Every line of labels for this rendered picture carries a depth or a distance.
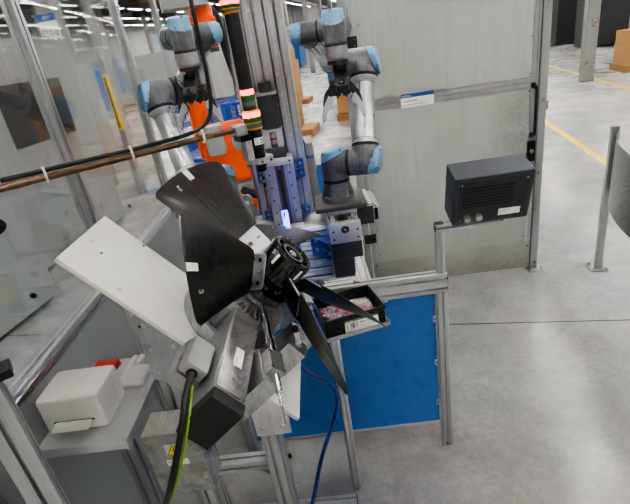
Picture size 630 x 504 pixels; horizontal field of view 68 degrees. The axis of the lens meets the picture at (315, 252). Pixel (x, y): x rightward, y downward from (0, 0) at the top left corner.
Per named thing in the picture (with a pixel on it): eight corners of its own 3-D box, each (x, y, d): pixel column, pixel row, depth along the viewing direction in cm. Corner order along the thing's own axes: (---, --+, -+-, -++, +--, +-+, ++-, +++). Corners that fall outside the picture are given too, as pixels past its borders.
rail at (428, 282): (212, 323, 178) (207, 305, 175) (214, 317, 182) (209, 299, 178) (448, 292, 173) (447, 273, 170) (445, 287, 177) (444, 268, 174)
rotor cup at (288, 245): (243, 292, 112) (277, 256, 108) (236, 257, 123) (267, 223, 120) (287, 314, 120) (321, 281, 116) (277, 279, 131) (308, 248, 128)
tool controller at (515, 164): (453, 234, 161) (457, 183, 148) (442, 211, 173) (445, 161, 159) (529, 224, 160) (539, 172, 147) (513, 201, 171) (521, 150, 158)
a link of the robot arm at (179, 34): (183, 16, 156) (192, 13, 149) (191, 52, 161) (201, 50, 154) (160, 19, 152) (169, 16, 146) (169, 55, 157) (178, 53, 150)
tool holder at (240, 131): (248, 168, 112) (239, 128, 108) (235, 165, 118) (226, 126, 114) (279, 159, 117) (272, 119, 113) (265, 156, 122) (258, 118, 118)
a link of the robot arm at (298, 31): (324, 57, 209) (286, 14, 162) (348, 54, 206) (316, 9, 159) (325, 84, 210) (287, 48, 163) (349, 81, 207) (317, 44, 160)
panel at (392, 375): (256, 444, 206) (223, 319, 179) (257, 441, 208) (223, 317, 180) (441, 422, 202) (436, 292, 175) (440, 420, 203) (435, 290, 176)
